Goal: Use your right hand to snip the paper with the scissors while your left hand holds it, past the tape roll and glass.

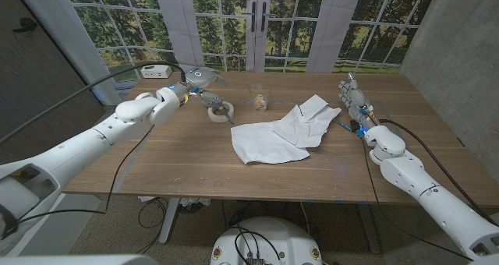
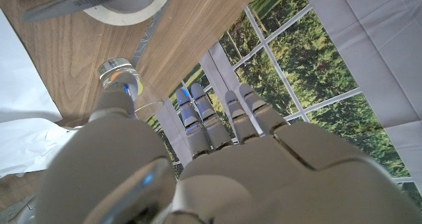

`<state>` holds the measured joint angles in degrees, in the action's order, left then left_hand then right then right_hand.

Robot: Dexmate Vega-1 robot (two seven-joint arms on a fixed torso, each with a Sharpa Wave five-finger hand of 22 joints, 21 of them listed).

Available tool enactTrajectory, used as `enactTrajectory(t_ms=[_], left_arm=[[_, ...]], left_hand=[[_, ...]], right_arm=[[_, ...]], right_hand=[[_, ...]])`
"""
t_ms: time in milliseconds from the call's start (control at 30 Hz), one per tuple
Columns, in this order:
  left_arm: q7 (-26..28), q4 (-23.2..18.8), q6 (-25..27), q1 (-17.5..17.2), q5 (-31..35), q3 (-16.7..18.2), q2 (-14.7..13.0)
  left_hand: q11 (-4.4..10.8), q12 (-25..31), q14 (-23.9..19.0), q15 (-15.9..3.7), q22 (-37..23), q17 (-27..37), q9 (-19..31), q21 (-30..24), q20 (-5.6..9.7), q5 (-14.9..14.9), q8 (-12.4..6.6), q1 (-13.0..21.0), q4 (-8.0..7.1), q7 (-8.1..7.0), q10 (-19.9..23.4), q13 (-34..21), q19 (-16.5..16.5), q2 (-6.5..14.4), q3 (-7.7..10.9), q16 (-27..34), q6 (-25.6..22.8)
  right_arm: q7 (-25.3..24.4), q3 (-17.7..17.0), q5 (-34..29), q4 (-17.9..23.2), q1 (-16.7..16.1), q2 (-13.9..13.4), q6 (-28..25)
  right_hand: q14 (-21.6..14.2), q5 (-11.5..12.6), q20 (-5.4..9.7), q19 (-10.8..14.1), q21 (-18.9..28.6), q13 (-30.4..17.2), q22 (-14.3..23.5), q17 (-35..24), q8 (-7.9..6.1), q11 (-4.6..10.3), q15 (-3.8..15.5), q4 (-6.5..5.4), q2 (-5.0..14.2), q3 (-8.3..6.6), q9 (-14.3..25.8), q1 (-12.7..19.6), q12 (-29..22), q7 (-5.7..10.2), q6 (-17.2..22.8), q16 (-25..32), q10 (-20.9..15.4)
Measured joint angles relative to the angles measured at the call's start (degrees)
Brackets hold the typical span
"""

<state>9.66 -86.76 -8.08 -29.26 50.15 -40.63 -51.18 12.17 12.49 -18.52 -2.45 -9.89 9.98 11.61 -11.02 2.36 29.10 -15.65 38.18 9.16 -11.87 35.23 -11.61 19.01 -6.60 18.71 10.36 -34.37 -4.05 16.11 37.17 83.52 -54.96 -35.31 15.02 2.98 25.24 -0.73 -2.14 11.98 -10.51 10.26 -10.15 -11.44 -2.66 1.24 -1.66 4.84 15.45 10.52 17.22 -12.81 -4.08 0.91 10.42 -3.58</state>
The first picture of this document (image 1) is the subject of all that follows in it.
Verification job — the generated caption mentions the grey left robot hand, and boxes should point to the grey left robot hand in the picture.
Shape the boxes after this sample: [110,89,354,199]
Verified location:
[177,66,230,106]

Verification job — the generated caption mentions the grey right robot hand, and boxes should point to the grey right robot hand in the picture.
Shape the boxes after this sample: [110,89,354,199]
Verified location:
[338,72,378,132]

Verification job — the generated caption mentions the white masking tape roll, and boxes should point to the white masking tape roll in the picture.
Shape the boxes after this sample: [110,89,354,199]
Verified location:
[207,100,235,123]

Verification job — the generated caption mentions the scissors with yellow handles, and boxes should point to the scissors with yellow handles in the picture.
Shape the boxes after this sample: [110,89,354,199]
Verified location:
[202,95,236,125]

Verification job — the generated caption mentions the clear drinking glass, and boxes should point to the clear drinking glass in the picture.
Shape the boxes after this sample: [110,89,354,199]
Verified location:
[249,83,272,112]

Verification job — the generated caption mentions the white socket box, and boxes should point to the white socket box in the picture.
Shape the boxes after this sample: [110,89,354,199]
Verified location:
[140,64,173,80]

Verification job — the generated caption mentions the white cloth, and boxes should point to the white cloth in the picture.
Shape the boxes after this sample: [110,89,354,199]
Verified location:
[272,94,342,149]

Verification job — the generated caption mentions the printed window backdrop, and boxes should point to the printed window backdrop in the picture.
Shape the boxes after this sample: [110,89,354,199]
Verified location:
[62,0,440,83]

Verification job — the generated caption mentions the crumpled white rag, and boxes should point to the crumpled white rag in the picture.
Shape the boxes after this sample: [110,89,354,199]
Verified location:
[181,197,211,214]

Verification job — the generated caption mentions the grey table leg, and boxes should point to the grey table leg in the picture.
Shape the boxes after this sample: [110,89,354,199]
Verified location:
[357,203,382,255]

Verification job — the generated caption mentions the white table leg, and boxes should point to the white table leg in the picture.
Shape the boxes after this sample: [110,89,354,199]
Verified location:
[158,197,181,246]

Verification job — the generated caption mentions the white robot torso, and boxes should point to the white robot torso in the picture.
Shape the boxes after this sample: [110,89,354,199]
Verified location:
[210,217,324,265]

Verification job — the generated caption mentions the dark wooden door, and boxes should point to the dark wooden door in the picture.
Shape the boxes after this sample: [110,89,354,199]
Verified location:
[0,0,106,168]

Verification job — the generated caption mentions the white floor platform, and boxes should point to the white floor platform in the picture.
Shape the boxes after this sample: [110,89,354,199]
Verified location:
[19,194,103,257]

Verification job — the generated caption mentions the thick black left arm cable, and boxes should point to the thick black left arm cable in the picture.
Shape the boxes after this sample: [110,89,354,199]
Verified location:
[0,61,187,146]

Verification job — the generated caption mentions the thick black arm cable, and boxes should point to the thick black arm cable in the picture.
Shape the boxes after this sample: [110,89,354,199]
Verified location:
[0,61,187,146]
[378,118,499,227]

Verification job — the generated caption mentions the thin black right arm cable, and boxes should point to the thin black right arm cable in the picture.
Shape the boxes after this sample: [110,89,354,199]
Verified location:
[362,136,473,261]

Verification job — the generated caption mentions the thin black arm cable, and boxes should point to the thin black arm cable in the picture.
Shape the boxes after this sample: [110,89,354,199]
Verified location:
[0,124,155,241]
[362,136,473,261]

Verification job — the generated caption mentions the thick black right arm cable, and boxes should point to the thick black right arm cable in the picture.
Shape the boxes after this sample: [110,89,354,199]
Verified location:
[378,118,499,227]

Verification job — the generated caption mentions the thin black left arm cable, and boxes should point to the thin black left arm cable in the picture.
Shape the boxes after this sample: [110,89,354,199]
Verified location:
[0,124,155,241]

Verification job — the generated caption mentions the black torso cable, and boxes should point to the black torso cable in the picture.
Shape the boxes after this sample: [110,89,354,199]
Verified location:
[232,225,282,265]

